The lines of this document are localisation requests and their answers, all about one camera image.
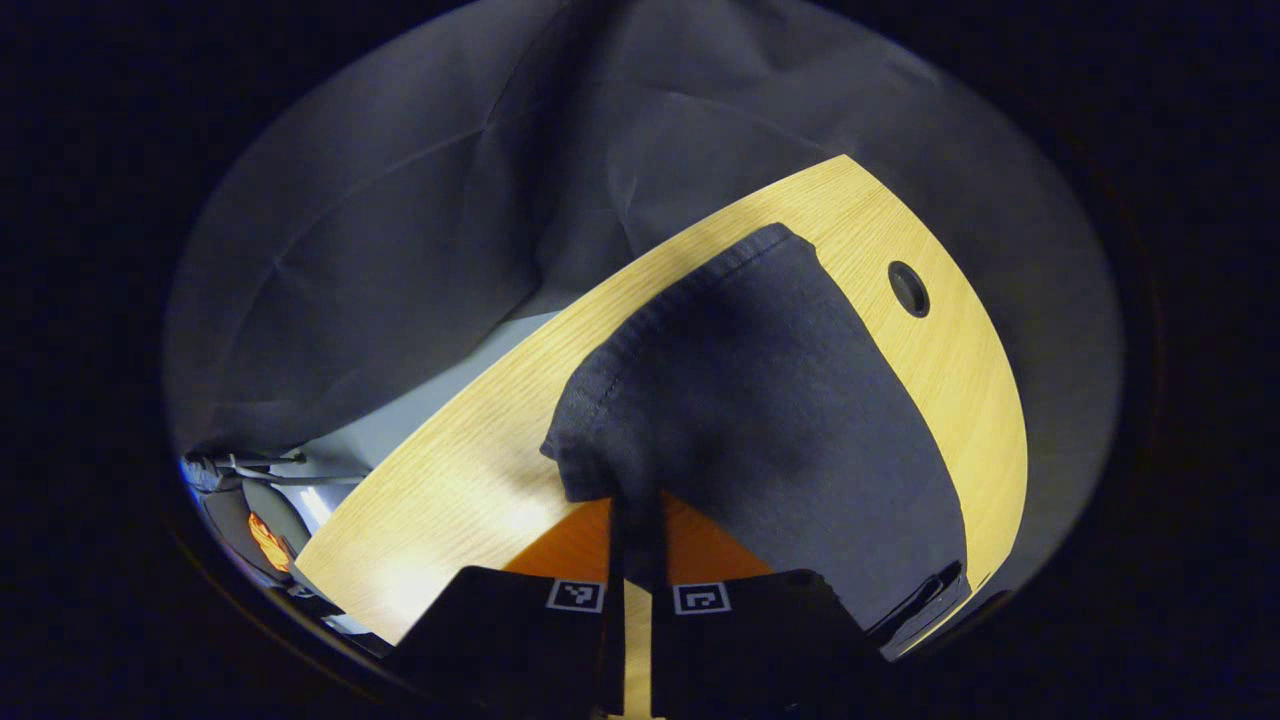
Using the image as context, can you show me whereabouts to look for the grey cables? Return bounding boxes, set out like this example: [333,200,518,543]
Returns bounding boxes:
[180,448,368,494]

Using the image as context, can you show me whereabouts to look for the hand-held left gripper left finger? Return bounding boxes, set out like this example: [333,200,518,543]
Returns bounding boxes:
[383,495,627,718]

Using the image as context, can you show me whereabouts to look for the dark device with orange light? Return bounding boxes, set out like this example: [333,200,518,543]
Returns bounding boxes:
[200,480,313,603]

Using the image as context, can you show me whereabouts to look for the dark grey jeans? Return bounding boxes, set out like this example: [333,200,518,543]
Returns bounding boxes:
[540,222,971,661]

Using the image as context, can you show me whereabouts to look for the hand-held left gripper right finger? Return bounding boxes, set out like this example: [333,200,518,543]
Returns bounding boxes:
[650,490,893,719]

